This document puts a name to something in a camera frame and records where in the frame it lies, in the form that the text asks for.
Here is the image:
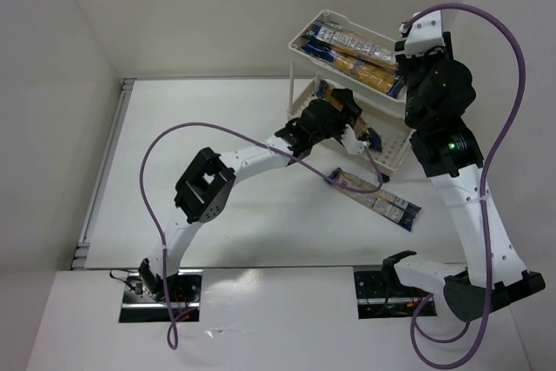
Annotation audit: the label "spaghetti bag blue yellow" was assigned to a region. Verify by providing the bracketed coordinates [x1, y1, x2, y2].
[314, 80, 382, 152]
[301, 41, 403, 99]

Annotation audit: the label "spaghetti bag label side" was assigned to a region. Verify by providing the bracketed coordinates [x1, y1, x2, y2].
[302, 20, 397, 70]
[328, 168, 421, 232]

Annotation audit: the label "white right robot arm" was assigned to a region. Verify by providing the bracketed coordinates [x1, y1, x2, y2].
[381, 32, 546, 322]

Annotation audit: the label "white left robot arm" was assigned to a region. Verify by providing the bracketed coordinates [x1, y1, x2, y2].
[139, 89, 364, 300]

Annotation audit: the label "cream two-tier rolling cart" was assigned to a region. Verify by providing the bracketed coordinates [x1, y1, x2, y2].
[287, 36, 412, 178]

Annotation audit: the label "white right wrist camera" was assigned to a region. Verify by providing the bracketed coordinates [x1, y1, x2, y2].
[394, 10, 446, 58]

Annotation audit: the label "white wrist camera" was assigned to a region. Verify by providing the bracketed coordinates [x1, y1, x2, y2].
[394, 10, 446, 58]
[340, 124, 368, 156]

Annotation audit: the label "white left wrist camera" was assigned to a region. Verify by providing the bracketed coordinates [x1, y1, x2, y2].
[340, 124, 368, 156]

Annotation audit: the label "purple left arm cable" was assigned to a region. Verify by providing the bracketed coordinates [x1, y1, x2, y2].
[139, 122, 386, 351]

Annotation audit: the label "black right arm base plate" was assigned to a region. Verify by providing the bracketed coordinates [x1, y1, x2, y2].
[353, 266, 428, 320]

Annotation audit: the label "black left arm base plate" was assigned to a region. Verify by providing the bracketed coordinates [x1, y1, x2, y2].
[118, 269, 202, 323]

